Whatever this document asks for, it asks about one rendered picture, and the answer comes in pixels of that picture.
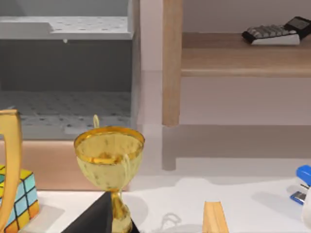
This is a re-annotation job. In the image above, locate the black and white calculator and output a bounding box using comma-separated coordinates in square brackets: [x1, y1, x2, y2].
[241, 16, 311, 47]

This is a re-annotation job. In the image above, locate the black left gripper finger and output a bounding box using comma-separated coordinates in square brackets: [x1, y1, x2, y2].
[60, 192, 113, 233]

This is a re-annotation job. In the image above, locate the coloured puzzle cube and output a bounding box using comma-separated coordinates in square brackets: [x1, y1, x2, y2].
[0, 164, 40, 233]

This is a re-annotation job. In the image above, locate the pale wooden block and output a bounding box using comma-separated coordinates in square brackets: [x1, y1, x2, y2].
[202, 200, 229, 233]

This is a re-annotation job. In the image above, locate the wooden open shelf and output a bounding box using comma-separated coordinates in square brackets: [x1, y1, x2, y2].
[162, 0, 311, 128]

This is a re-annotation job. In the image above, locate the grey pierced drawer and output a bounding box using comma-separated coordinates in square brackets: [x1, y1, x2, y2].
[0, 0, 141, 141]

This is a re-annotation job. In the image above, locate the gold trophy cup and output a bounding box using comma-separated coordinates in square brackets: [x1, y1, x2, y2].
[73, 115, 146, 233]

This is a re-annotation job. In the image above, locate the blue stapler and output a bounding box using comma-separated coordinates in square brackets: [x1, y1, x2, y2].
[290, 164, 311, 207]

